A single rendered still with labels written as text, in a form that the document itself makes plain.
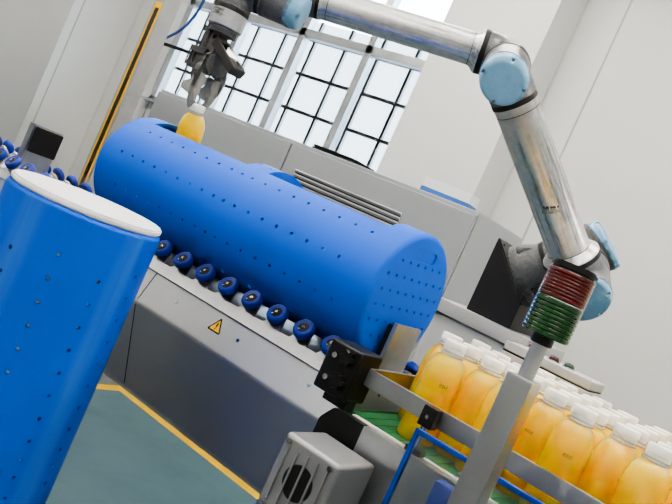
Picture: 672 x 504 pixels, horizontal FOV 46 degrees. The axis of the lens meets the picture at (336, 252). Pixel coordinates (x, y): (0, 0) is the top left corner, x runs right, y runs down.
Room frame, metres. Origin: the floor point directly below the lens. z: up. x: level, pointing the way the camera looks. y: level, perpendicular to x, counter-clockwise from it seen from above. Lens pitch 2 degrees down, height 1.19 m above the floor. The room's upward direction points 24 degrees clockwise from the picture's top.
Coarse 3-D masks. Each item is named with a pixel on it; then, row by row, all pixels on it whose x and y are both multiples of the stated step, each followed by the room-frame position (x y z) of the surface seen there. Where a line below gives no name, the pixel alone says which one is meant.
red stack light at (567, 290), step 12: (552, 264) 1.03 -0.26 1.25; (552, 276) 1.02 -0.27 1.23; (564, 276) 1.01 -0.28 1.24; (576, 276) 1.00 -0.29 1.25; (540, 288) 1.03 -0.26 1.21; (552, 288) 1.01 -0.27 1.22; (564, 288) 1.01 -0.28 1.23; (576, 288) 1.00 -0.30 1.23; (588, 288) 1.01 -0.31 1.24; (564, 300) 1.00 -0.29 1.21; (576, 300) 1.01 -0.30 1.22
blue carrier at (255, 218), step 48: (144, 144) 1.89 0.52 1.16; (192, 144) 1.86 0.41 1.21; (96, 192) 1.96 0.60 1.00; (144, 192) 1.83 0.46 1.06; (192, 192) 1.74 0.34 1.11; (240, 192) 1.69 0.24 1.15; (288, 192) 1.66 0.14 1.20; (192, 240) 1.74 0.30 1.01; (240, 240) 1.64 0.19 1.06; (288, 240) 1.57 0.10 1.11; (336, 240) 1.53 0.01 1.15; (384, 240) 1.50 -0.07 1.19; (432, 240) 1.56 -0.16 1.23; (240, 288) 1.71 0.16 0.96; (288, 288) 1.57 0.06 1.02; (336, 288) 1.49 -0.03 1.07; (384, 288) 1.48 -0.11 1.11; (432, 288) 1.62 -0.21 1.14
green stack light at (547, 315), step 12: (540, 300) 1.02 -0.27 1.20; (552, 300) 1.01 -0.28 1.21; (528, 312) 1.04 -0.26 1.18; (540, 312) 1.01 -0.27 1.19; (552, 312) 1.01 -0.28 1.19; (564, 312) 1.00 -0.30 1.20; (576, 312) 1.01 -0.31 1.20; (528, 324) 1.02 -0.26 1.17; (540, 324) 1.01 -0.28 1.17; (552, 324) 1.01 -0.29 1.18; (564, 324) 1.01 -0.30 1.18; (576, 324) 1.02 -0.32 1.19; (552, 336) 1.00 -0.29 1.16; (564, 336) 1.01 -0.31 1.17
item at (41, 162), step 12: (36, 132) 2.26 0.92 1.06; (48, 132) 2.29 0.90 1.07; (24, 144) 2.27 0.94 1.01; (36, 144) 2.27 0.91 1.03; (48, 144) 2.30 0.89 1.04; (60, 144) 2.33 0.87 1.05; (24, 156) 2.27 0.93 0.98; (36, 156) 2.30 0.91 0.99; (48, 156) 2.32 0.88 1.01; (36, 168) 2.32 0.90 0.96; (48, 168) 2.35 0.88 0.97
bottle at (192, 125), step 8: (192, 112) 1.98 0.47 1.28; (184, 120) 1.98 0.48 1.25; (192, 120) 1.97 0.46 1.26; (200, 120) 1.99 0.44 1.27; (184, 128) 1.97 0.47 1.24; (192, 128) 1.97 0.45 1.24; (200, 128) 1.99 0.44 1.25; (184, 136) 1.98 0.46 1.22; (192, 136) 1.98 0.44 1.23; (200, 136) 1.99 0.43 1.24
